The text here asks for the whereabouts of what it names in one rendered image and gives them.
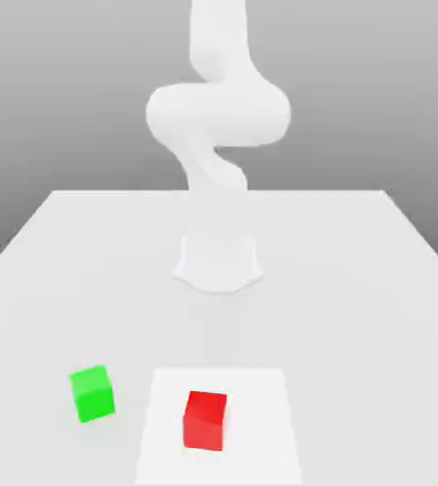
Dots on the small red cube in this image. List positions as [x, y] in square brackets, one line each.
[204, 421]

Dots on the small green cube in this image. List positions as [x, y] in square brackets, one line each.
[92, 395]

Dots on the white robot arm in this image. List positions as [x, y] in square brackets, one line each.
[218, 114]

